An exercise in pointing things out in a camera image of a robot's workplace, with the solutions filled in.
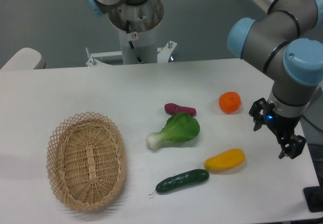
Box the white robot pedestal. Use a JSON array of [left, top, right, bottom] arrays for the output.
[[86, 30, 177, 67]]

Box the yellow mango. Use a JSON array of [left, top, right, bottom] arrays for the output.
[[204, 148, 245, 171]]

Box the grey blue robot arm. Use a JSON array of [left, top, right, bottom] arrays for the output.
[[85, 0, 322, 158]]

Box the woven wicker basket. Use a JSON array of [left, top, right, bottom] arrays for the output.
[[46, 112, 127, 211]]

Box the purple sweet potato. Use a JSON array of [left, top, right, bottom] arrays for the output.
[[164, 103, 197, 116]]

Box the orange tangerine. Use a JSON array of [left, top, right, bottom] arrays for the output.
[[219, 92, 242, 114]]

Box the black device at table edge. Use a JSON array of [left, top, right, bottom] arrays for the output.
[[303, 186, 322, 212]]

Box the green cucumber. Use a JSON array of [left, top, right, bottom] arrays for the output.
[[149, 169, 209, 196]]

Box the green bok choy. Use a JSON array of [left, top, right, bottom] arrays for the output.
[[145, 112, 200, 149]]

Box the white chair armrest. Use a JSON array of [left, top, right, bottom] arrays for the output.
[[1, 47, 46, 72]]

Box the black pedestal cable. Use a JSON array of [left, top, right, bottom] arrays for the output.
[[125, 19, 144, 64]]

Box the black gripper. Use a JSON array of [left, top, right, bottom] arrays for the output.
[[249, 98, 306, 159]]

